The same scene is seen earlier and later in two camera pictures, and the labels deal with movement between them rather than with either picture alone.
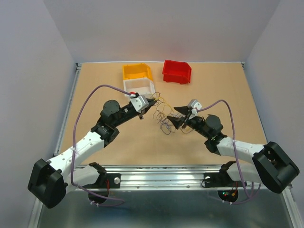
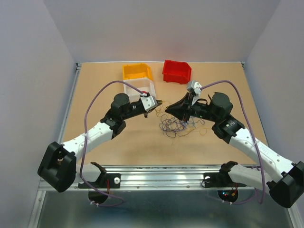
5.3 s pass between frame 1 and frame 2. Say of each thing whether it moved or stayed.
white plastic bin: stayed
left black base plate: stayed
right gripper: moved
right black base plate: stayed
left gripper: moved
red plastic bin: stayed
